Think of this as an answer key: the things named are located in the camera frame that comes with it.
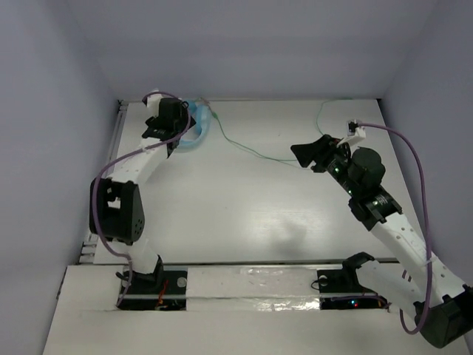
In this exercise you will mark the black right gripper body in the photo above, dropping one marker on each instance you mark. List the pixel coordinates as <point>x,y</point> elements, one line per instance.
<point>333,159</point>

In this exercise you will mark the white front platform board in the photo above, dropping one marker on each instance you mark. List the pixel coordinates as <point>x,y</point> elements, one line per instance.
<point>86,321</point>

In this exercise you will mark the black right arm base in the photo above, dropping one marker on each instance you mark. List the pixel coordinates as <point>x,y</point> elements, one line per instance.
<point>339,289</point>

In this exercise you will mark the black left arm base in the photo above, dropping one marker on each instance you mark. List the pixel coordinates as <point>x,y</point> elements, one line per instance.
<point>162,290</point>

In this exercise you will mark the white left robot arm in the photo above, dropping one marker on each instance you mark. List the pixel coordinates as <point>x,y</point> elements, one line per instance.
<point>133,170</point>

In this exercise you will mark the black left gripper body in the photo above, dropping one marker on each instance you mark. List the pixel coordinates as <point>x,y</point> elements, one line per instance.
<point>159,132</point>

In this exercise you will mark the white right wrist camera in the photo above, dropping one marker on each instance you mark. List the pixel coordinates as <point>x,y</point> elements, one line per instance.
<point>355,134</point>

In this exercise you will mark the light blue headphones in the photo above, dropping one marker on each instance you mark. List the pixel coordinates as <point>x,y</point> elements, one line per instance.
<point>197,134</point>

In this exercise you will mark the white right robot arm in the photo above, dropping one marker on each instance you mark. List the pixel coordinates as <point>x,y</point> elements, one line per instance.
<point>437,300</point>

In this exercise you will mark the aluminium rail left side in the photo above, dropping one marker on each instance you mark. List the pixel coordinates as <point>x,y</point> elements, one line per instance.
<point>101,192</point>

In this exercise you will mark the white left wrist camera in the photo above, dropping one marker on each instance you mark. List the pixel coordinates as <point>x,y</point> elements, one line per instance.
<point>153,99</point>

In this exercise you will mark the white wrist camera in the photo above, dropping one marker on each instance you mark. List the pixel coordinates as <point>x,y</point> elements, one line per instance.
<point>355,134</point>
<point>153,99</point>

